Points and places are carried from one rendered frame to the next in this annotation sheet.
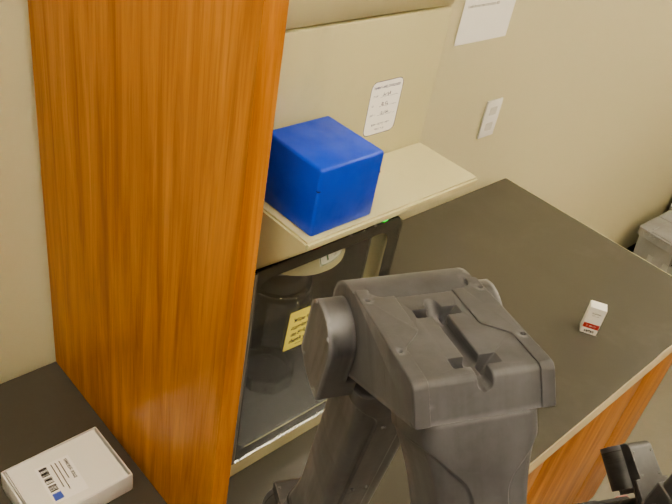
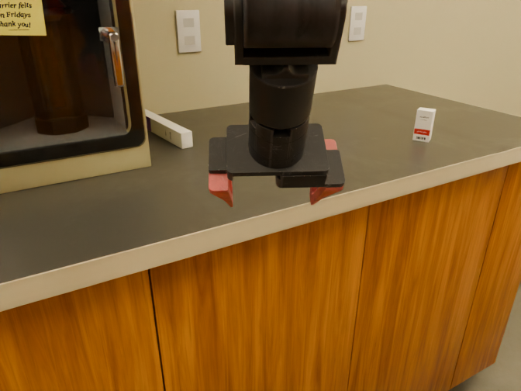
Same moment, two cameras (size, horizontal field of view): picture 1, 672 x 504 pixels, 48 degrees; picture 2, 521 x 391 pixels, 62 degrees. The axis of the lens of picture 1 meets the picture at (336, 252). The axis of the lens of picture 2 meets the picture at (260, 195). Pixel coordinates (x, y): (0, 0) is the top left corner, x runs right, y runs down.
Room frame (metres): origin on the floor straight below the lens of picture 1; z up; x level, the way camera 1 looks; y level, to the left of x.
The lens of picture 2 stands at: (0.29, -0.59, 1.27)
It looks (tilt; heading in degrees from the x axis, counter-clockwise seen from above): 25 degrees down; 20
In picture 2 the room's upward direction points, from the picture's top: straight up
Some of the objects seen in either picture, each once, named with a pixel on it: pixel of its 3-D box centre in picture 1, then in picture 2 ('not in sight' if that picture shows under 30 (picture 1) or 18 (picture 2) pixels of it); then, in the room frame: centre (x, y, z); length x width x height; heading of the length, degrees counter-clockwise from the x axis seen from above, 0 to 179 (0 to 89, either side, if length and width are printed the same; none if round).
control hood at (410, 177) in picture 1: (364, 217); not in sight; (0.85, -0.03, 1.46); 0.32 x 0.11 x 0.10; 139
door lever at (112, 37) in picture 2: not in sight; (114, 57); (0.94, -0.08, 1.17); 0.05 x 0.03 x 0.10; 49
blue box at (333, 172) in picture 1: (319, 174); not in sight; (0.77, 0.04, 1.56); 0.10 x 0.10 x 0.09; 49
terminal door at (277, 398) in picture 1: (311, 342); (41, 43); (0.88, 0.01, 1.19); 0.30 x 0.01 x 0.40; 139
